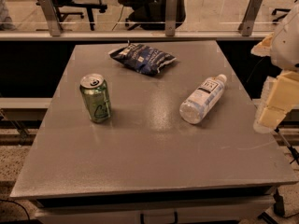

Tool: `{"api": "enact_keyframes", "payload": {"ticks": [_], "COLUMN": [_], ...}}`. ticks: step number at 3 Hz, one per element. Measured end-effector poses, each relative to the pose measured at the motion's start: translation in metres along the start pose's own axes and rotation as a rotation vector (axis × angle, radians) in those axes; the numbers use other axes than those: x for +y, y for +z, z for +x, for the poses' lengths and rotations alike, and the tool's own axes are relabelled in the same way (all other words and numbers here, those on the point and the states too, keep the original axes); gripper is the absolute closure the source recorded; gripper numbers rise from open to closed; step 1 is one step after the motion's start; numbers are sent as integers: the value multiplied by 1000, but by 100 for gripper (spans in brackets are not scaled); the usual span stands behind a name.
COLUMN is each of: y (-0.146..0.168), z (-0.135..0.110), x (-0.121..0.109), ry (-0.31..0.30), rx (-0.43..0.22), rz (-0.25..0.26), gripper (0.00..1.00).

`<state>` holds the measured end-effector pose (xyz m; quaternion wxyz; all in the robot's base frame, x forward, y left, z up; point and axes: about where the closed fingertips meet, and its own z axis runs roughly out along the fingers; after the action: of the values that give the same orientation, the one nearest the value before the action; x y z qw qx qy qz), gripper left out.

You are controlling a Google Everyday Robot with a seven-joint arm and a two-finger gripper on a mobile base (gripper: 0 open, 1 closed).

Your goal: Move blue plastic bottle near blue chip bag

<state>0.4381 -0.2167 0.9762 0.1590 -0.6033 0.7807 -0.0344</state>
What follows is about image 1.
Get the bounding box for black floor cable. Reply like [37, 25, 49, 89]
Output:
[0, 198, 32, 222]

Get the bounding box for left metal railing post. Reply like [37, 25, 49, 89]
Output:
[38, 0, 62, 36]

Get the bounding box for blue chip bag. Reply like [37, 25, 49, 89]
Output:
[108, 43, 176, 77]

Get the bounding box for right metal railing post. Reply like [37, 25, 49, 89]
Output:
[238, 0, 263, 36]

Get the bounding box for clear blue plastic water bottle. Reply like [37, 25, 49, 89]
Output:
[179, 74, 227, 124]

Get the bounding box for metal railing post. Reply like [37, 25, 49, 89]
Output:
[238, 0, 263, 36]
[164, 0, 178, 36]
[38, 0, 62, 36]

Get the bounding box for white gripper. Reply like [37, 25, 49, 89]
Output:
[250, 4, 299, 130]

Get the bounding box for green soda can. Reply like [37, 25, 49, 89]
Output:
[79, 74, 111, 123]

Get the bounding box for middle metal railing post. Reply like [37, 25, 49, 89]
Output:
[164, 0, 178, 36]

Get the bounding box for black office chair middle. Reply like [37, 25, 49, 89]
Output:
[118, 0, 186, 31]

